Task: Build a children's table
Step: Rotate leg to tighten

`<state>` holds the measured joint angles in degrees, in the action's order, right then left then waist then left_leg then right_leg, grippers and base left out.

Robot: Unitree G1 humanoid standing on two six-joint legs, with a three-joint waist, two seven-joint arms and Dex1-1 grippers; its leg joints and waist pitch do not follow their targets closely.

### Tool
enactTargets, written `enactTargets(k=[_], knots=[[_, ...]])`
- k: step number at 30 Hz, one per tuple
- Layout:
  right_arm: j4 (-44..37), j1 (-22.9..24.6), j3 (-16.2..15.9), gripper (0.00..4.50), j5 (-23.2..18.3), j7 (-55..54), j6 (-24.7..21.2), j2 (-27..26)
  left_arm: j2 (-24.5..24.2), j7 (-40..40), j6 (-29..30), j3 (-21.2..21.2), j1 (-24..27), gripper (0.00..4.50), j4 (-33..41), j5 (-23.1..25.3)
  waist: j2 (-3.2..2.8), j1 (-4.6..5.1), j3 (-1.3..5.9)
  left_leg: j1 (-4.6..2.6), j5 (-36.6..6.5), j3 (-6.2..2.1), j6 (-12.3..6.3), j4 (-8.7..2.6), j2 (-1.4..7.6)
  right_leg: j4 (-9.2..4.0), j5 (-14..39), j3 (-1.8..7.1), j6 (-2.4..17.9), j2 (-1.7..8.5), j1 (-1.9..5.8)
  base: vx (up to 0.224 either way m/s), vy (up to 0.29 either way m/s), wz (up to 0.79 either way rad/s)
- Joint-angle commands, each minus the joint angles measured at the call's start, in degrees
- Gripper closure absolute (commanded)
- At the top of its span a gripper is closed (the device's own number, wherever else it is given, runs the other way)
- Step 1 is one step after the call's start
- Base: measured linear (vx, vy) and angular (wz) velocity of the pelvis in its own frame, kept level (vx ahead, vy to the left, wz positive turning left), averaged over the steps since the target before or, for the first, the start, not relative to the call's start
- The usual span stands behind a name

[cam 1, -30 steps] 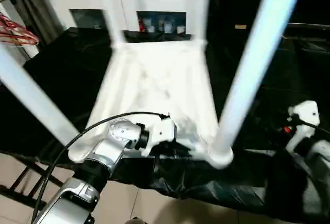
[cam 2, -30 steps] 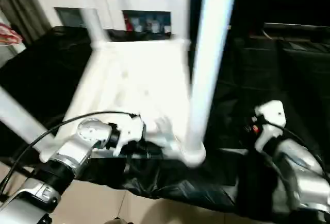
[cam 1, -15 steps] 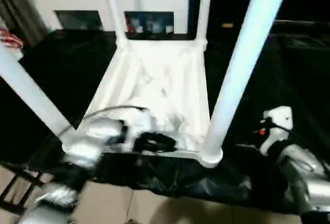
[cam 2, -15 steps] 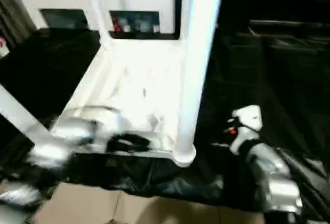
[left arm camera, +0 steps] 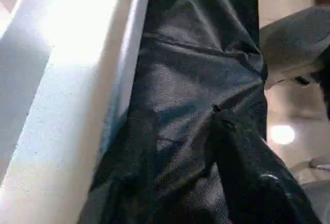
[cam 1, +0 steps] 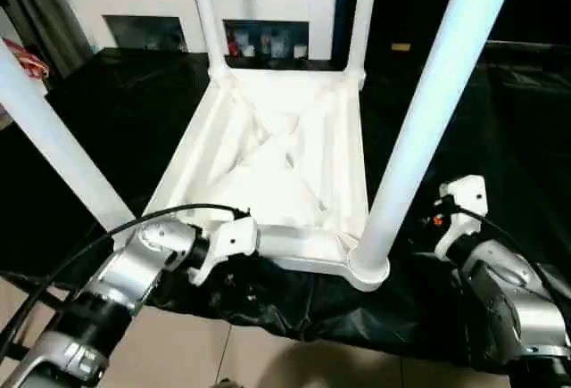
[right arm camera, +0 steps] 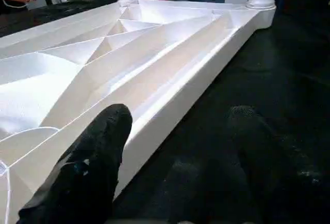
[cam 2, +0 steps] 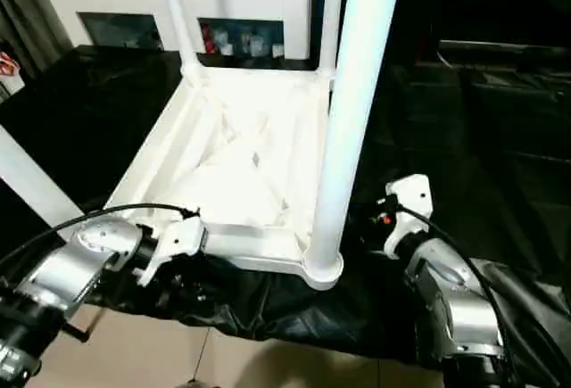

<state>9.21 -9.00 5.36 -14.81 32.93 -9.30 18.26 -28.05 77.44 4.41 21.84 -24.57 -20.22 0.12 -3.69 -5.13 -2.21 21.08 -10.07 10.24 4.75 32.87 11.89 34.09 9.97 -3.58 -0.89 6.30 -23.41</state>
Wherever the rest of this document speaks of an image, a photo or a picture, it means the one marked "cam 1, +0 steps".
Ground black folding frame bar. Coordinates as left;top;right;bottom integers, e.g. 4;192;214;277
0;270;70;362

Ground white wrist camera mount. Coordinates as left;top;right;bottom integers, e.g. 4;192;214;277
186;216;262;286
434;174;490;260

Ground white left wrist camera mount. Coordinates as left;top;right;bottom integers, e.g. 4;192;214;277
186;216;262;286

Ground black mat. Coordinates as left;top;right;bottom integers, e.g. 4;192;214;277
0;39;571;376

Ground white plastic table top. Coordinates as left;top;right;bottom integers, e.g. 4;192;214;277
142;66;392;293

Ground grey curtain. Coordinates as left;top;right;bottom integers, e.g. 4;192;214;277
0;0;93;78

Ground black left wrist camera cable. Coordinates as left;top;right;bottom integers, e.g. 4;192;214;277
0;202;252;353

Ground black metal bar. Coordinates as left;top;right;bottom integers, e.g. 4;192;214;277
484;39;571;57

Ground white plastic table leg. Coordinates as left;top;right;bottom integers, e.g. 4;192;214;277
0;37;135;234
351;0;524;283
189;0;232;80
342;0;381;87

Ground white glass-door cabinet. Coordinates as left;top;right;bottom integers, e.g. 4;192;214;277
70;0;341;62

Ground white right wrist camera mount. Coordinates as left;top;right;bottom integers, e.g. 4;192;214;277
434;174;490;260

